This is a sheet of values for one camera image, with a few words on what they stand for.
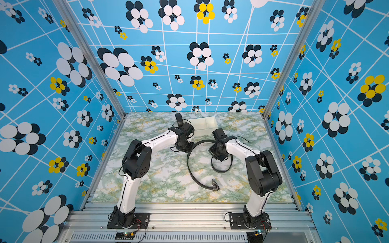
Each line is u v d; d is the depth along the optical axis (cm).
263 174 47
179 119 99
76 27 75
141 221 72
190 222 74
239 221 72
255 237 71
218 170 89
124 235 72
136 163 55
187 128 81
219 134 77
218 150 78
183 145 84
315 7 68
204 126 106
